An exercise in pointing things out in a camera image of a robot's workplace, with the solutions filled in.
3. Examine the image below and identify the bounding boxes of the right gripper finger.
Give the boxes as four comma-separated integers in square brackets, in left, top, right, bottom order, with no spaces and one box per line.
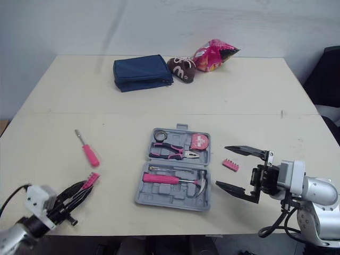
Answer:
[224,144,275,167]
[215,180,260,205]

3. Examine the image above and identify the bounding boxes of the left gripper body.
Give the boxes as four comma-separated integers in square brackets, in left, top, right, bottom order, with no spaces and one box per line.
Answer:
[48,191,79,227]

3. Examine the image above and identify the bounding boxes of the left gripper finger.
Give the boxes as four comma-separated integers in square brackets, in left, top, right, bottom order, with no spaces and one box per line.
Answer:
[58,179,87,201]
[64,185,95,212]

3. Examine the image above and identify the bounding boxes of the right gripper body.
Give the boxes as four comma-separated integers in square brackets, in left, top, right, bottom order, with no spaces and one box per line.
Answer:
[250,164,280,197]

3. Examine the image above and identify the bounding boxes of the pink bit holder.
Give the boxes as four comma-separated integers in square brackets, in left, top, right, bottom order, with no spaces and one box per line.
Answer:
[79,172,101,190]
[222,158,241,171]

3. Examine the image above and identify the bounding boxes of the grey tool case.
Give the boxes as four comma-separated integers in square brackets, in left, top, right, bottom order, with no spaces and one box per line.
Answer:
[135,122,215,213]

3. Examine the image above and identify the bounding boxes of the red tape measure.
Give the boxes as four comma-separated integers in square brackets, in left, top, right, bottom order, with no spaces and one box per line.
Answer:
[190,133,210,151]

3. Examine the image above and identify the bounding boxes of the clear test pen screwdriver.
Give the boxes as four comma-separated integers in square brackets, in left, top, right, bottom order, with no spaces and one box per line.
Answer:
[148,165,196,175]

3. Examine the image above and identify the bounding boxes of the pink and black pliers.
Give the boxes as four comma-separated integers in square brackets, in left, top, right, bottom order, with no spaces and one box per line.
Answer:
[148,142,201,162]

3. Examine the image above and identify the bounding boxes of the robot body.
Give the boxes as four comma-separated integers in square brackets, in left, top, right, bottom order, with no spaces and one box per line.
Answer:
[33,234,267,255]

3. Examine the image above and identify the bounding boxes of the pink snack pack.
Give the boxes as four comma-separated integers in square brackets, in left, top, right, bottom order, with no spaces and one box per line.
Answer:
[192,39,241,73]

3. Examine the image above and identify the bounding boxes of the black chair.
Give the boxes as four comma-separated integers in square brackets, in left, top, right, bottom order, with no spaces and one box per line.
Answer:
[302,46,340,147]

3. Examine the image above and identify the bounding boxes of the brown plush shoe toy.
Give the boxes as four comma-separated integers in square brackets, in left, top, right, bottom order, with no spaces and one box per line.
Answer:
[166,56,198,84]

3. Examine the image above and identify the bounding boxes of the navy fabric pouch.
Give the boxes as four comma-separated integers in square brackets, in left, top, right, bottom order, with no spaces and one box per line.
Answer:
[113,54,175,94]

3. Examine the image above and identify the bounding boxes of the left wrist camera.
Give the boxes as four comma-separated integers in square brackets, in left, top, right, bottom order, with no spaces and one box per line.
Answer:
[25,184,58,230]

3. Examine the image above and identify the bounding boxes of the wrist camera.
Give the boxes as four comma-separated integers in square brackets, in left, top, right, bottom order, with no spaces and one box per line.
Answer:
[276,159,307,200]
[25,184,58,230]

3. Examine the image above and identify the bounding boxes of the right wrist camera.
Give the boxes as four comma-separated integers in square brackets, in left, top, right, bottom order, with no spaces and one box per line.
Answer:
[276,159,307,200]

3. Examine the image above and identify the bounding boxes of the pink handled screwdriver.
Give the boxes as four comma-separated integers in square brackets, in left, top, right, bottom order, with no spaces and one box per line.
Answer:
[74,129,101,168]

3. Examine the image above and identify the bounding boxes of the black cable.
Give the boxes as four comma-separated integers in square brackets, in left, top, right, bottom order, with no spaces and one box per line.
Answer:
[0,184,31,216]
[258,195,301,239]

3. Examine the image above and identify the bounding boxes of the pink handled hammer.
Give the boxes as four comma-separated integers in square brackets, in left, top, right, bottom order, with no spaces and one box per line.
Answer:
[142,169,209,198]

